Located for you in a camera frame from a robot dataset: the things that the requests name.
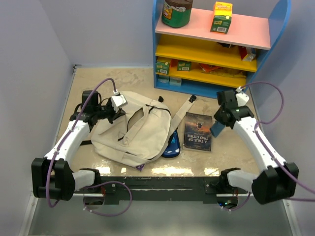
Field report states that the small blue notebook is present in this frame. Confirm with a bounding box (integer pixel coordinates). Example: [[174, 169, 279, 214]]
[[210, 120, 225, 138]]

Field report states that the beige canvas backpack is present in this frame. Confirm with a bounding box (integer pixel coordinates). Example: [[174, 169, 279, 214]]
[[91, 91, 196, 167]]

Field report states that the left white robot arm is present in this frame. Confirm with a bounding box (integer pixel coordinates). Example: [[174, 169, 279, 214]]
[[31, 90, 127, 201]]

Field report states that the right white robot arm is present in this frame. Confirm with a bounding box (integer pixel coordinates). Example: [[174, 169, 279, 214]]
[[210, 88, 299, 205]]

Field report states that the A Tale of Two Cities book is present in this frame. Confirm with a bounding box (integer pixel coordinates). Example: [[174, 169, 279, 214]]
[[183, 112, 213, 152]]

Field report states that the orange snack packet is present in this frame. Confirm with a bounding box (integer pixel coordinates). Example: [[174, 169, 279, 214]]
[[199, 63, 222, 73]]

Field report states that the red white box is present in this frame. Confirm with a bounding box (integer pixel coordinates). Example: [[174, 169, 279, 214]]
[[238, 46, 256, 61]]

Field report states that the blue colourful shelf unit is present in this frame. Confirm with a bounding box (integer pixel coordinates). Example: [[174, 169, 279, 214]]
[[152, 0, 291, 98]]

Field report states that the light blue box right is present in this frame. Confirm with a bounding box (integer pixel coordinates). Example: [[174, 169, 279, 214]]
[[169, 77, 182, 87]]

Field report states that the light blue box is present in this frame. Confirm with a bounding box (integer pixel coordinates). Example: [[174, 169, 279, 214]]
[[157, 75, 170, 84], [169, 77, 182, 87]]

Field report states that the green box middle shelf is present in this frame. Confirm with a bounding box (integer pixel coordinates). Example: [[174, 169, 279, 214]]
[[177, 60, 192, 71]]

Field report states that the green box shelf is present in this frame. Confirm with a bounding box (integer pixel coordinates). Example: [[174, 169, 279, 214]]
[[177, 60, 192, 71], [156, 60, 170, 75]]

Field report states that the purple 52-Storey Treehouse book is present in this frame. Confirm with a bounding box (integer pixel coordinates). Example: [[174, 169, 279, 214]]
[[134, 164, 145, 172]]

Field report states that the blue shark pencil case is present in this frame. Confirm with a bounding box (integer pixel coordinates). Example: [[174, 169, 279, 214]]
[[162, 130, 181, 159]]

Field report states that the light blue box left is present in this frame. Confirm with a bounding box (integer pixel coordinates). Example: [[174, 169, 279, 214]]
[[157, 75, 170, 84]]

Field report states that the green box left shelf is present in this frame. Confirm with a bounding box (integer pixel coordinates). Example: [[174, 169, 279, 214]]
[[156, 60, 170, 75]]

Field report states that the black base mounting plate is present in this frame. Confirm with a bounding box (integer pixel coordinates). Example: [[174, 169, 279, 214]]
[[73, 176, 249, 206]]

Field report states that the yellow green carton box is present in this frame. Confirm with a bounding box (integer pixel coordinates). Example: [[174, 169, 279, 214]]
[[210, 1, 233, 34]]

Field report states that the green brown jar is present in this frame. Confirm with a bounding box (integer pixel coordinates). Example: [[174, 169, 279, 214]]
[[161, 0, 193, 28]]

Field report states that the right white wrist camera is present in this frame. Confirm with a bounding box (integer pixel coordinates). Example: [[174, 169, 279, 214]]
[[235, 87, 250, 107]]

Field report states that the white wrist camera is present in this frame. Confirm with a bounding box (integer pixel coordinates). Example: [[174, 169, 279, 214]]
[[235, 87, 250, 107], [111, 95, 127, 111]]

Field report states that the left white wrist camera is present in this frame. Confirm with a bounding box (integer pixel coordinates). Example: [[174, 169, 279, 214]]
[[111, 95, 127, 111]]

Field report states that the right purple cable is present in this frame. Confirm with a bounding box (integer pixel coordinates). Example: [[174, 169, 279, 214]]
[[220, 81, 315, 211]]

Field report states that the aluminium rail frame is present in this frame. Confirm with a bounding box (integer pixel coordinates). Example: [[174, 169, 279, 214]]
[[20, 67, 301, 236]]

